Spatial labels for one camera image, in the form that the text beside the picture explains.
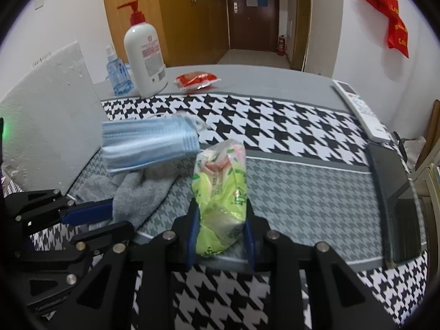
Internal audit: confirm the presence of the white lotion pump bottle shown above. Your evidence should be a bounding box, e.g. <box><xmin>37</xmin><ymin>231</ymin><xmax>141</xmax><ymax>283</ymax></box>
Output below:
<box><xmin>117</xmin><ymin>0</ymin><xmax>168</xmax><ymax>98</ymax></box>

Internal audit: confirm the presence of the houndstooth table mat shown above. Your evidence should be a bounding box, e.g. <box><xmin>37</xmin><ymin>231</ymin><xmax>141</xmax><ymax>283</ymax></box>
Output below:
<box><xmin>6</xmin><ymin>90</ymin><xmax>430</xmax><ymax>330</ymax></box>

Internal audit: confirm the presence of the white remote control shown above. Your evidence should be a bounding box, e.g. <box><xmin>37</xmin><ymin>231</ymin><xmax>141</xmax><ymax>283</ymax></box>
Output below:
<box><xmin>333</xmin><ymin>80</ymin><xmax>392</xmax><ymax>143</ymax></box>

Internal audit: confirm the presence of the grey sock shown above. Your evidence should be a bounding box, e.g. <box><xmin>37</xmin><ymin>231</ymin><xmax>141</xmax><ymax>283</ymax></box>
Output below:
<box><xmin>74</xmin><ymin>160</ymin><xmax>193</xmax><ymax>230</ymax></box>

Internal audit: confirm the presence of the white wall switch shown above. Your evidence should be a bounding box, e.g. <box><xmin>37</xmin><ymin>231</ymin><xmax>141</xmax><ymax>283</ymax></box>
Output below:
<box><xmin>34</xmin><ymin>0</ymin><xmax>44</xmax><ymax>10</ymax></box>

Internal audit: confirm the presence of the red fire extinguisher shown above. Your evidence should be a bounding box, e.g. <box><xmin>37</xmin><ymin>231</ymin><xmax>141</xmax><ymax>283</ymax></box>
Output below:
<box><xmin>277</xmin><ymin>35</ymin><xmax>286</xmax><ymax>56</ymax></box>

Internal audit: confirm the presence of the red hanging banner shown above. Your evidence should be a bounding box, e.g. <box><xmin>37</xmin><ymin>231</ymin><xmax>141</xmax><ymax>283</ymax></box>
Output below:
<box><xmin>366</xmin><ymin>0</ymin><xmax>409</xmax><ymax>58</ymax></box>

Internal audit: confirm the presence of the side wooden door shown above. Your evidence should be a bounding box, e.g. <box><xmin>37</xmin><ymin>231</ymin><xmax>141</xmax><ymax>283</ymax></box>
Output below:
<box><xmin>291</xmin><ymin>0</ymin><xmax>312</xmax><ymax>72</ymax></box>

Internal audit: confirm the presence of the wooden wardrobe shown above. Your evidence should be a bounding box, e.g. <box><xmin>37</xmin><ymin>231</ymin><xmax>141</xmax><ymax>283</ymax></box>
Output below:
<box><xmin>104</xmin><ymin>0</ymin><xmax>229</xmax><ymax>67</ymax></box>

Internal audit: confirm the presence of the dark brown entrance door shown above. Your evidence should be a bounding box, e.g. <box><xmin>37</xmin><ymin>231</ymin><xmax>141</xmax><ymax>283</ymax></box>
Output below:
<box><xmin>227</xmin><ymin>0</ymin><xmax>280</xmax><ymax>52</ymax></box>

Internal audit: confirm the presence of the red snack packet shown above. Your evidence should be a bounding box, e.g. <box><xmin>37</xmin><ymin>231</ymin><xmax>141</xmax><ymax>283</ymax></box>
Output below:
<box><xmin>175</xmin><ymin>71</ymin><xmax>221</xmax><ymax>92</ymax></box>

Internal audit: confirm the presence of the small blue spray bottle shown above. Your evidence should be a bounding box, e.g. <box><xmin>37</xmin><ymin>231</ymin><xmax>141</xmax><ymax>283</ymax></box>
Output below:
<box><xmin>106</xmin><ymin>45</ymin><xmax>133</xmax><ymax>96</ymax></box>

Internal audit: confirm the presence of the white styrofoam box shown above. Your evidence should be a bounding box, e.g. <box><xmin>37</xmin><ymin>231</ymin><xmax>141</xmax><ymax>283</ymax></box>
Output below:
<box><xmin>1</xmin><ymin>42</ymin><xmax>108</xmax><ymax>194</ymax></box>

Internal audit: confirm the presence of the black tablet device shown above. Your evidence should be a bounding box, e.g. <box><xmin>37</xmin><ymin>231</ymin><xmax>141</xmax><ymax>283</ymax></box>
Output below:
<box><xmin>365</xmin><ymin>143</ymin><xmax>421</xmax><ymax>269</ymax></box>

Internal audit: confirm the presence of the green tissue packet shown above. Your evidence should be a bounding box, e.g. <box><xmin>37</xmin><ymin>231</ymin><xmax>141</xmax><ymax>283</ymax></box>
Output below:
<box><xmin>192</xmin><ymin>139</ymin><xmax>248</xmax><ymax>257</ymax></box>

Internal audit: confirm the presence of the blue face mask stack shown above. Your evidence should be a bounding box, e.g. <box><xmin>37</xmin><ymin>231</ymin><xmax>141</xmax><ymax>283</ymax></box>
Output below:
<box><xmin>101</xmin><ymin>113</ymin><xmax>209</xmax><ymax>175</ymax></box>

